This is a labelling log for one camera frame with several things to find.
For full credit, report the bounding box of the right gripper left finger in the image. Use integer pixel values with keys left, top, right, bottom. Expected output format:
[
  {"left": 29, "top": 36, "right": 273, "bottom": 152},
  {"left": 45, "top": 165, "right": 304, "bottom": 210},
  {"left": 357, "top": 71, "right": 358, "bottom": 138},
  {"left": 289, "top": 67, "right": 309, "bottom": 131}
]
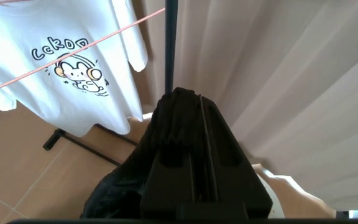
[{"left": 140, "top": 151, "right": 199, "bottom": 218}]

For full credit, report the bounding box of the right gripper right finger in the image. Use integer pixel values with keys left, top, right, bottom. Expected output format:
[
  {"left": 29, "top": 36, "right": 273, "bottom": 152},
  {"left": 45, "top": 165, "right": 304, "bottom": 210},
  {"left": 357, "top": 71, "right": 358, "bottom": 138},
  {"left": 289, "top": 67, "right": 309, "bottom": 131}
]
[{"left": 198, "top": 95, "right": 273, "bottom": 218}]

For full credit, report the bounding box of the black garment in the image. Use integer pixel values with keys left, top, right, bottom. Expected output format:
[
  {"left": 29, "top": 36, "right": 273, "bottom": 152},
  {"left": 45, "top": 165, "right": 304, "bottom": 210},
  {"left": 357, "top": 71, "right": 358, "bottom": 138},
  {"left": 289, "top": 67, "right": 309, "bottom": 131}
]
[{"left": 80, "top": 86, "right": 205, "bottom": 218}]

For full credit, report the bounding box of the white printed t-shirt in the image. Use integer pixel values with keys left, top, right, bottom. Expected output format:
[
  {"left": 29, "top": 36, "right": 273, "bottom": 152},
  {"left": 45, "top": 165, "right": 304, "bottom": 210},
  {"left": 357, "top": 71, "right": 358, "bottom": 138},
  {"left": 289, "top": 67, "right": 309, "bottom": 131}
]
[{"left": 0, "top": 0, "right": 149, "bottom": 138}]

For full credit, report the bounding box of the black clothes rack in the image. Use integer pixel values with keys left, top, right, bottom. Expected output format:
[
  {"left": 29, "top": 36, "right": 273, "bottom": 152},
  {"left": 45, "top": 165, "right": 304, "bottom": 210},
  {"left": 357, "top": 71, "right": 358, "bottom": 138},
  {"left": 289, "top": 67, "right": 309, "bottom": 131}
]
[{"left": 42, "top": 0, "right": 179, "bottom": 167}]

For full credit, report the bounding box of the white laundry basket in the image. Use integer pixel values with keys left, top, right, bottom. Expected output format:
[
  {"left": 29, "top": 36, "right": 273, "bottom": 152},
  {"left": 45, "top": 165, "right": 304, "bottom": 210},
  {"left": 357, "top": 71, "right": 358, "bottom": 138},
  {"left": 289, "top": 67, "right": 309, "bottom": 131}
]
[{"left": 256, "top": 174, "right": 286, "bottom": 218}]

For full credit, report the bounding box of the white curtain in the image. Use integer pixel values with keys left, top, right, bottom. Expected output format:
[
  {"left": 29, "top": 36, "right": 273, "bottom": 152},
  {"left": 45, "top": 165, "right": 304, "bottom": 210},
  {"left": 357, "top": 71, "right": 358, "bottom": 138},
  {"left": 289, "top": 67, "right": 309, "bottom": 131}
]
[{"left": 132, "top": 0, "right": 358, "bottom": 212}]

